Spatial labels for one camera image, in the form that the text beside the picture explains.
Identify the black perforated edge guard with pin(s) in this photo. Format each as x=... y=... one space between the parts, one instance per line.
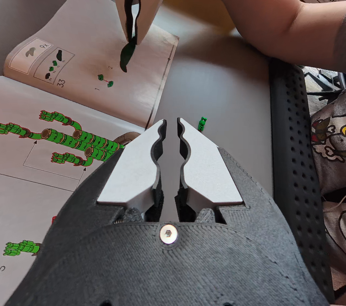
x=294 y=149

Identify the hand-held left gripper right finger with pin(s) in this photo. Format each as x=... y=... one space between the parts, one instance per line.
x=209 y=173

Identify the black office chair base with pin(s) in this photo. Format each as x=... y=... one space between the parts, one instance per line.
x=324 y=79

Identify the small bright green lego piece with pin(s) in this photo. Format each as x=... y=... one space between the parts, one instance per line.
x=202 y=124

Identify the dark green lego leaf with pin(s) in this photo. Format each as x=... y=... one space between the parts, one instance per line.
x=125 y=60

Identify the person in grey chicken shirt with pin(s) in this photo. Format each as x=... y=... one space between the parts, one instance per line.
x=335 y=127

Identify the lego instruction booklet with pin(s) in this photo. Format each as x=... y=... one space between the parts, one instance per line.
x=81 y=28

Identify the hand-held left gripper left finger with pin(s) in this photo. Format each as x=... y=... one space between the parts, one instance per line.
x=127 y=168

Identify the person's right forearm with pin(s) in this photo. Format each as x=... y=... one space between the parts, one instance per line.
x=270 y=14

